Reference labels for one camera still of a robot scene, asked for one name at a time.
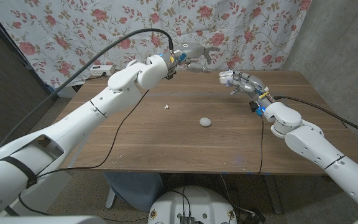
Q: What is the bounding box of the grey table leg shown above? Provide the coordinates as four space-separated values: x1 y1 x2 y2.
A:
264 174 284 215

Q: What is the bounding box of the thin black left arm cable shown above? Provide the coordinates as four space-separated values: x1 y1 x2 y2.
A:
17 90 150 223

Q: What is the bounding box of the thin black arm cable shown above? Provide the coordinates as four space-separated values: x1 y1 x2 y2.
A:
258 116 265 175
17 90 150 223

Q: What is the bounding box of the floral backdrop cloth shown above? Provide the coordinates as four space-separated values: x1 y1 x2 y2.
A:
0 0 313 88

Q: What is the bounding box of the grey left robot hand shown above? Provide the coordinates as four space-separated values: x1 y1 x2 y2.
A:
165 42 222 75

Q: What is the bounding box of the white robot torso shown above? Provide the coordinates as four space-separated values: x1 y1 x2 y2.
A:
147 185 238 224

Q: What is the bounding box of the white AirPods case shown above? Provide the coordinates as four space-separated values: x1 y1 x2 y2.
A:
218 70 235 86

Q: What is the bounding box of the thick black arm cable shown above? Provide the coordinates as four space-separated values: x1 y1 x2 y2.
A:
273 95 358 141
0 28 174 150

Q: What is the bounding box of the white power strip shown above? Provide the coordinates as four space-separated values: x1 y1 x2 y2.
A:
89 64 116 77

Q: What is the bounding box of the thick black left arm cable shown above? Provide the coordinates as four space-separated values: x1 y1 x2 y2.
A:
0 28 174 150

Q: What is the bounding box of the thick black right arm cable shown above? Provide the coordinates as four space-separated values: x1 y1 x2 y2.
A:
273 95 358 141

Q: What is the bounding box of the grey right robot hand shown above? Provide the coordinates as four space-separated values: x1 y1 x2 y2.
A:
225 70 275 112

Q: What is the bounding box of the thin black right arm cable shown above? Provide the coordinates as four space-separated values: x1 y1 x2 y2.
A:
258 116 265 175

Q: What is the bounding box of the black power adapter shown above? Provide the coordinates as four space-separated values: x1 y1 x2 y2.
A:
243 210 267 224

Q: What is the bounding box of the white box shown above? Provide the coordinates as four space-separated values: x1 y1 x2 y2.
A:
54 85 78 99

